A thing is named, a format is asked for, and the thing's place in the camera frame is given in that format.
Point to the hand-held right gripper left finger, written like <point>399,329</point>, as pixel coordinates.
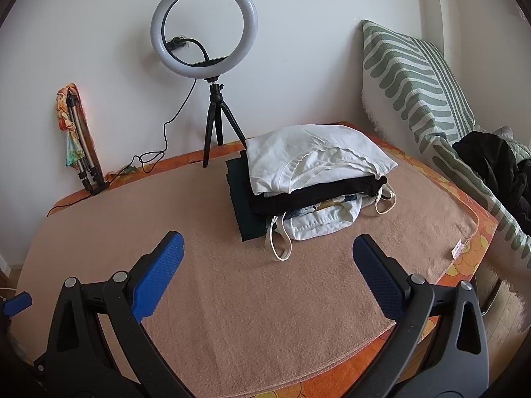
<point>161,273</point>

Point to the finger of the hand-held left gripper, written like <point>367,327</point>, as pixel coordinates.
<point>18,303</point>

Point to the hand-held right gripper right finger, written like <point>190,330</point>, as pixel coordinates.
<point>379,277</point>

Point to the white t-shirt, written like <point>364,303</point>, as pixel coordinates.
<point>315,149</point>

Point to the tan blanket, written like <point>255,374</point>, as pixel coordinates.
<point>257,298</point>

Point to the dark green folded garment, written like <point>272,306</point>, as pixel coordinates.
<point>244,215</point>

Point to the cream tank top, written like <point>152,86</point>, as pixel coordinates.
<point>278,253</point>

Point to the black folded garment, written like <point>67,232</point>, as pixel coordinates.
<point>298,199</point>

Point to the folded grey tripod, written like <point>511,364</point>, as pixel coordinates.
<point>83,145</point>

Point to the orange patterned cloth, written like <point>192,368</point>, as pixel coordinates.
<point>88,132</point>

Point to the black jacket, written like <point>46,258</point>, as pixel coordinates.
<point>493,166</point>

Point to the green striped pillow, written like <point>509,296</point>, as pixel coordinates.
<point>415,91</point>

